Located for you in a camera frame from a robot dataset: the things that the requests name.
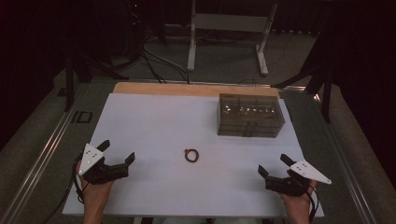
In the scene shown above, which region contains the person's right hand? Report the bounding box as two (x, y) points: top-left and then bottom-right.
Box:
(279, 181), (318, 215)

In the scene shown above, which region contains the black rectangular floor bracket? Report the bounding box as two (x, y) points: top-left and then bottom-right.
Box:
(70, 110), (93, 125)

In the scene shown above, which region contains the clear plastic drawer box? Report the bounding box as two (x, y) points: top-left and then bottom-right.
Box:
(217, 92), (286, 139)

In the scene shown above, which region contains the right hand-held gripper cable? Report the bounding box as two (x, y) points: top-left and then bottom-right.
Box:
(306, 185), (320, 223)

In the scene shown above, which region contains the person's left hand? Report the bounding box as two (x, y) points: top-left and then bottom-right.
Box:
(76, 160), (115, 206)

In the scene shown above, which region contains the black tripod stand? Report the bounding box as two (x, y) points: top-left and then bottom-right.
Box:
(270, 31), (334, 124)
(63, 52), (129, 113)

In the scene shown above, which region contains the white table mat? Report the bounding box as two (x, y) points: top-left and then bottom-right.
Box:
(61, 92), (325, 218)

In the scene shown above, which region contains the left hand-held gripper cable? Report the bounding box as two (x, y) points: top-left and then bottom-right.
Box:
(41, 153), (87, 224)

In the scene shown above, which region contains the clear plastic drawer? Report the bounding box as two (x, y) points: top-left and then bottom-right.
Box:
(218, 128), (278, 139)

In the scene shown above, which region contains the hand-held gripper cable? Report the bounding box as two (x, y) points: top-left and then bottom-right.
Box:
(41, 153), (87, 224)
(306, 185), (320, 223)

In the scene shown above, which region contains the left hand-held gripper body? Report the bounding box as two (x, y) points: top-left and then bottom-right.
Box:
(78, 143), (130, 186)

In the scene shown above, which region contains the metal floor rail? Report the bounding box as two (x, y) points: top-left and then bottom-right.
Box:
(0, 83), (92, 224)
(279, 84), (378, 224)

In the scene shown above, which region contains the white metal stand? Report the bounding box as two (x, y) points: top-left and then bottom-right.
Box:
(186, 0), (278, 77)

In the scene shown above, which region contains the bundle of floor cables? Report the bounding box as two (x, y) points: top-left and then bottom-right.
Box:
(140, 43), (192, 86)

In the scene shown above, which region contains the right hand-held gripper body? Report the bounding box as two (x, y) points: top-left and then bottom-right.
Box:
(264, 160), (332, 198)

